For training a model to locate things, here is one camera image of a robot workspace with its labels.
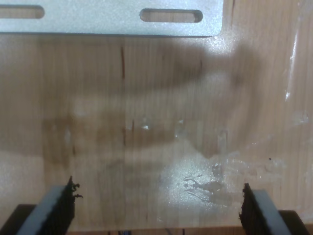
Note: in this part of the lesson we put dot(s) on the silver slotted metal plate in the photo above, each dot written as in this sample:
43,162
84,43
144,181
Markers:
97,22

